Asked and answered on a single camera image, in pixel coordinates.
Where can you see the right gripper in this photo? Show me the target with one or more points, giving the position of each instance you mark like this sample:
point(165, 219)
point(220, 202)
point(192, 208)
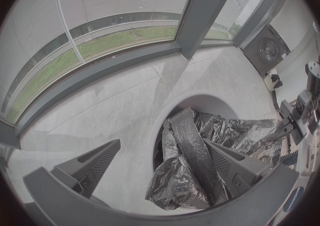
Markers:
point(298, 132)

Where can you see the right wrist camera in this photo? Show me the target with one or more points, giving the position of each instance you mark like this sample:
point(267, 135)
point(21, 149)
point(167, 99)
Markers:
point(303, 102)

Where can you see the black garment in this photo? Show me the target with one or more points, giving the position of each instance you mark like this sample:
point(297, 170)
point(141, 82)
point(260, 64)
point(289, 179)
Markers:
point(277, 81)

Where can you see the window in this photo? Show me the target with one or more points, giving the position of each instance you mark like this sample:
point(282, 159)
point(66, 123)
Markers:
point(195, 20)

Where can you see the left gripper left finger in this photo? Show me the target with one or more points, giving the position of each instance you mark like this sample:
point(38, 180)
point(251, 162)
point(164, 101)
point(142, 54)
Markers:
point(100, 162)

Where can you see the dark grey washing machine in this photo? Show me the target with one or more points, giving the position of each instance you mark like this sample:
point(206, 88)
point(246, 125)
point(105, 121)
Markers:
point(268, 50)

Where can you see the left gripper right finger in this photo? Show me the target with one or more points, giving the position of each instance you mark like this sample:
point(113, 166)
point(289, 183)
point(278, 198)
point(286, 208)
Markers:
point(240, 173)

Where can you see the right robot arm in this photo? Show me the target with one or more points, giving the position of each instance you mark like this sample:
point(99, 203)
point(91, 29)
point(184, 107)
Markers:
point(314, 70)

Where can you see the white trash bin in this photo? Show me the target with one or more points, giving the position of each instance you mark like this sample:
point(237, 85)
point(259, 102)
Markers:
point(160, 120)

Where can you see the black plastic bag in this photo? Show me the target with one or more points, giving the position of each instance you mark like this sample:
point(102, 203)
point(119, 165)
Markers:
point(175, 182)

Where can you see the white perforated laundry basket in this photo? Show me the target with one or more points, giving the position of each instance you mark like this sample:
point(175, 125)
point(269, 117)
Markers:
point(268, 83)

